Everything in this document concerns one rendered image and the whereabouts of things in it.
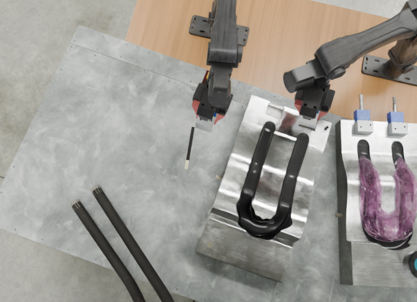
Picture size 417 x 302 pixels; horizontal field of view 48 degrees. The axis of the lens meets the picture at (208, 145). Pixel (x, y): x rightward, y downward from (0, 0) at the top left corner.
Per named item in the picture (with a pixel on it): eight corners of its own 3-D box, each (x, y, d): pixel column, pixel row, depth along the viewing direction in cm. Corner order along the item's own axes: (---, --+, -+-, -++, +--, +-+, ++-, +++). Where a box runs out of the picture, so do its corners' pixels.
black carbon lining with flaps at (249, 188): (262, 120, 143) (268, 110, 134) (312, 138, 142) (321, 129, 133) (226, 227, 134) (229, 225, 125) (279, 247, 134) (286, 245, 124)
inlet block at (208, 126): (210, 88, 140) (211, 82, 135) (225, 93, 140) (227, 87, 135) (195, 127, 138) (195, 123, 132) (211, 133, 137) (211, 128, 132)
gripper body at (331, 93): (329, 111, 128) (335, 92, 122) (293, 101, 130) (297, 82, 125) (334, 95, 132) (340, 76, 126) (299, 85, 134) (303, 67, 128)
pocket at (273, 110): (267, 105, 146) (269, 100, 143) (282, 110, 146) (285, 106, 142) (262, 117, 145) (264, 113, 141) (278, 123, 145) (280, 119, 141)
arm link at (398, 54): (396, 73, 149) (412, 39, 117) (386, 56, 150) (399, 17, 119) (414, 64, 147) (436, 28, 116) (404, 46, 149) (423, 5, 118)
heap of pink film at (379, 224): (353, 155, 143) (362, 149, 135) (409, 158, 144) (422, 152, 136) (356, 240, 136) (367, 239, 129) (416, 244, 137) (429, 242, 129)
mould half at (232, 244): (247, 104, 151) (254, 89, 138) (323, 131, 151) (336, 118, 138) (195, 252, 139) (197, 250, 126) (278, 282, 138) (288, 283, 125)
